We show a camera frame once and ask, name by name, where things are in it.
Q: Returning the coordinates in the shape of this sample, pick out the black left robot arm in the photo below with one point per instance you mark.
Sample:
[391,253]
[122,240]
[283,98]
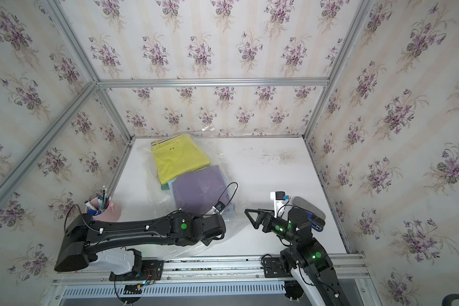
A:
[86,237]

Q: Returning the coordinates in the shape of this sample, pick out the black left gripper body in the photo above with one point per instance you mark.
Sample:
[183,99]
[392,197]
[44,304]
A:
[207,241]

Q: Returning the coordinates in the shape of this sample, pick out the purple trousers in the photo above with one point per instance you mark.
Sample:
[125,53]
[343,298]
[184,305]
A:
[199,189]

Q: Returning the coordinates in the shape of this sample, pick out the blue stapler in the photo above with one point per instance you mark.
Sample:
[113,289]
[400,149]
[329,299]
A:
[317,223]

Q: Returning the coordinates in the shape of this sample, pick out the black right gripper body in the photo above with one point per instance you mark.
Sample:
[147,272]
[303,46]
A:
[282,227]

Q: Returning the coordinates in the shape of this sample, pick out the clear plastic vacuum bag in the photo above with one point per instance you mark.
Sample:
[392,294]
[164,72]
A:
[196,192]

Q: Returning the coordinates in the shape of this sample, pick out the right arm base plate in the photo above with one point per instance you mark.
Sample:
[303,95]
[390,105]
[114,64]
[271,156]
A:
[273,267]

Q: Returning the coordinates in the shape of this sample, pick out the yellow-green folded trousers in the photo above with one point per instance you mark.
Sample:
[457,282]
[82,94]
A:
[177,155]

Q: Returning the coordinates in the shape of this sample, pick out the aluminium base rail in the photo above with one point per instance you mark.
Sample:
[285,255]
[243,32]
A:
[205,276]

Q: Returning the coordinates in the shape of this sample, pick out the pink pen cup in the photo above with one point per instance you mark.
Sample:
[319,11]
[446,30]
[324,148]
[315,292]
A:
[102,207]

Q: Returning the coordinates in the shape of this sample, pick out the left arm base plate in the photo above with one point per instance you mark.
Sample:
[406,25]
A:
[149,270]

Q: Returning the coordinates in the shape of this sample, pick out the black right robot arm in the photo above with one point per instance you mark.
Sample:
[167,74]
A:
[303,254]

